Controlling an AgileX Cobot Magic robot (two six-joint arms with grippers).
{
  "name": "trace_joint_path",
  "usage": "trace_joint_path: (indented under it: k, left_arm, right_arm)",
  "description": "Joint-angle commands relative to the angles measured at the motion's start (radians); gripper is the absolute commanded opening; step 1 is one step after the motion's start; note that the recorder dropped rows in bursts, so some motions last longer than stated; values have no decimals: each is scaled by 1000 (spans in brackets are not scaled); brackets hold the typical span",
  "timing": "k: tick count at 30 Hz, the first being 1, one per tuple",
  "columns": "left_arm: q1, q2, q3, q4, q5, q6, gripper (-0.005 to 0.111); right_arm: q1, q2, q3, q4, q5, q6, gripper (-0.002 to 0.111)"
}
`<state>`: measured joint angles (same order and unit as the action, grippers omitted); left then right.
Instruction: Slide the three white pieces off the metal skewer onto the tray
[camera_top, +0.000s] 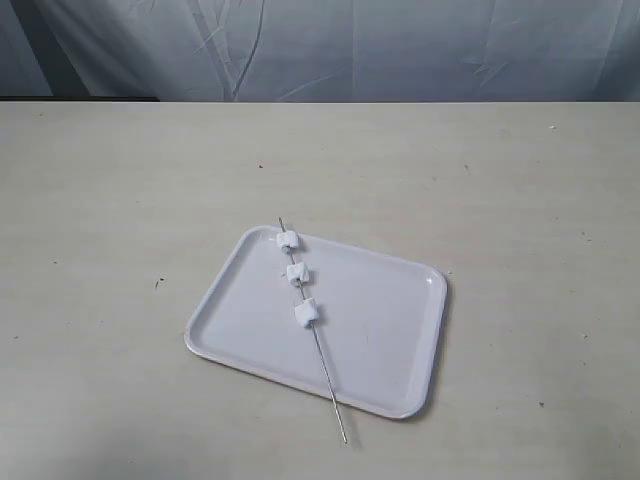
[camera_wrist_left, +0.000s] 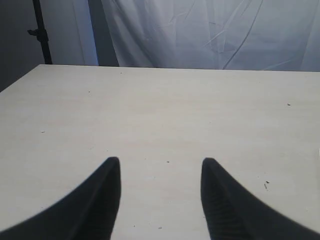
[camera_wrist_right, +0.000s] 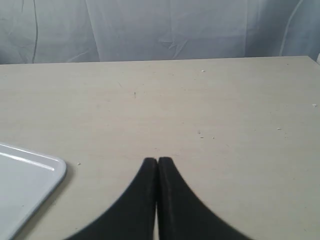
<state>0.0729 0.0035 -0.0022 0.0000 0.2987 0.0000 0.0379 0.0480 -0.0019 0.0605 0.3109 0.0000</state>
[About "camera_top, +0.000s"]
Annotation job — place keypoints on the white marshmallow top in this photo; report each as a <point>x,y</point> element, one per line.
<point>287,241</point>

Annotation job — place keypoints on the white marshmallow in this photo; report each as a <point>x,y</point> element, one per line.
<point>297,274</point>
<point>287,241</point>
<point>306,313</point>

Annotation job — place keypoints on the thin metal skewer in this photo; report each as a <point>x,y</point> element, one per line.
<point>312,327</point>

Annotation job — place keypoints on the white marshmallow bottom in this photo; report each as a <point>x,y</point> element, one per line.
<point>306,313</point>

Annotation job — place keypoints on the white rectangular plastic tray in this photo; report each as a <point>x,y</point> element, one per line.
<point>379,323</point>

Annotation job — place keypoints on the grey-blue backdrop curtain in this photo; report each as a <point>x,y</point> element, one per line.
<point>321,51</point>

